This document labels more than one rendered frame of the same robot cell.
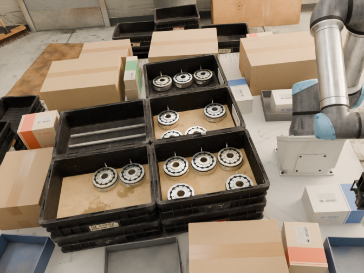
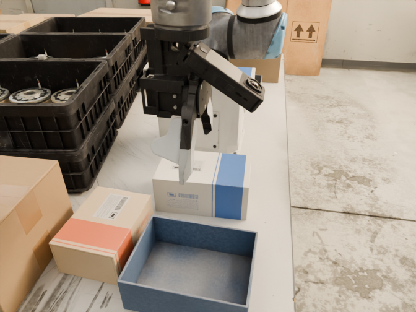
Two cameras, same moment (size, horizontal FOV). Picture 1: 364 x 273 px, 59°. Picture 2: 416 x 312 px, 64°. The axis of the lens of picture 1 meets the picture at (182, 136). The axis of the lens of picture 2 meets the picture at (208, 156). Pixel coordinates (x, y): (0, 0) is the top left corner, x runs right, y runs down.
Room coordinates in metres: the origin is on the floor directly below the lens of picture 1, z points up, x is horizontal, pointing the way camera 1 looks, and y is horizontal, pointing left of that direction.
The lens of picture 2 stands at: (0.05, -0.60, 1.20)
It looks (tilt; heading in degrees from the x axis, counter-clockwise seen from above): 33 degrees down; 4
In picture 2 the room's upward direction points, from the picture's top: straight up
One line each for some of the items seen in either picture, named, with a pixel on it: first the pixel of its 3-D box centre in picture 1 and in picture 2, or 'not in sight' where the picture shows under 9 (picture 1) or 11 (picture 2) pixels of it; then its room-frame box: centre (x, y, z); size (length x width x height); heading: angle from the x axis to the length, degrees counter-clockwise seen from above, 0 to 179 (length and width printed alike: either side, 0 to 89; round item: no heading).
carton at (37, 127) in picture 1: (40, 127); not in sight; (1.14, 0.65, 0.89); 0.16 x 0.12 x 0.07; 93
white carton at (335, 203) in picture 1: (333, 203); (204, 182); (0.64, -0.55, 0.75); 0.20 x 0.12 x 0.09; 85
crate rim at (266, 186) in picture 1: (206, 164); (8, 83); (0.77, -0.08, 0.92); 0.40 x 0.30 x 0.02; 93
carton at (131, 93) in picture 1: (133, 81); not in sight; (1.56, 0.24, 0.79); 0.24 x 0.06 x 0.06; 175
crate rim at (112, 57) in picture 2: (193, 113); (58, 48); (1.07, -0.06, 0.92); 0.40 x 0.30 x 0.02; 93
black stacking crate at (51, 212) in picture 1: (103, 189); not in sight; (0.75, 0.32, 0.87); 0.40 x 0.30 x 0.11; 93
